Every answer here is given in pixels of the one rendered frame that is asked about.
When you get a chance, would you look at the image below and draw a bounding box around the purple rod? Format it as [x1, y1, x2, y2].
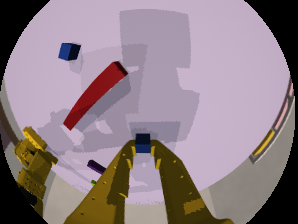
[87, 160, 106, 175]

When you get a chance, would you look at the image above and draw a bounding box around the small blue cube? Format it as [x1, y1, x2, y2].
[58, 43, 81, 61]
[135, 134, 151, 153]

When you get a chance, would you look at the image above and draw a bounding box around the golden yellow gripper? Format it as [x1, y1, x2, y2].
[63, 140, 234, 224]

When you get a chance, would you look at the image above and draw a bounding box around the red rod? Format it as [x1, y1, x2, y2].
[63, 61, 128, 131]

